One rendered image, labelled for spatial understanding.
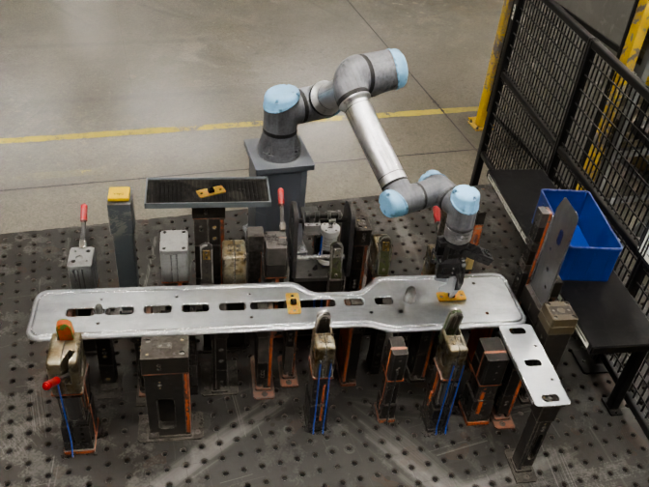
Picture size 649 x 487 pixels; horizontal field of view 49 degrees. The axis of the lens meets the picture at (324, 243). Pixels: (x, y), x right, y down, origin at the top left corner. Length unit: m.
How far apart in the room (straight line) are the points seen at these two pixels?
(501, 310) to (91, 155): 3.11
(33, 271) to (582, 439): 1.88
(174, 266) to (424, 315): 0.72
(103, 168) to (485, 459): 3.06
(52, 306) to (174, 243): 0.37
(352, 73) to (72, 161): 2.84
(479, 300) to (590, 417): 0.51
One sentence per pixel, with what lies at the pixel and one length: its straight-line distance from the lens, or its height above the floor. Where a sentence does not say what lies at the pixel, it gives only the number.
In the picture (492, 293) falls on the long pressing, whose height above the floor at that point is 1.00.
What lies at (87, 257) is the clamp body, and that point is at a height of 1.06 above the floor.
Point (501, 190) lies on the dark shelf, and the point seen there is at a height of 1.03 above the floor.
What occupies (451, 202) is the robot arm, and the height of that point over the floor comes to 1.35.
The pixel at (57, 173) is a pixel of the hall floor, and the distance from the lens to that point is 4.49.
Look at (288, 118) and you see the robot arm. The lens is 2.37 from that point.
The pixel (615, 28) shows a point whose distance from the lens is 4.07.
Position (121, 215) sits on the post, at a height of 1.10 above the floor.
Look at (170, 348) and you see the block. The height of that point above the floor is 1.03.
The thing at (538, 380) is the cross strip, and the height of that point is 1.00.
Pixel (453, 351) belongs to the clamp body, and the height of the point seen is 1.04.
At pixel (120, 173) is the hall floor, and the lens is 4.43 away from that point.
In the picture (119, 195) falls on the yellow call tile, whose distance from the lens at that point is 2.18.
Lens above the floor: 2.38
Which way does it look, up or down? 38 degrees down
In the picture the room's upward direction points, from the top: 6 degrees clockwise
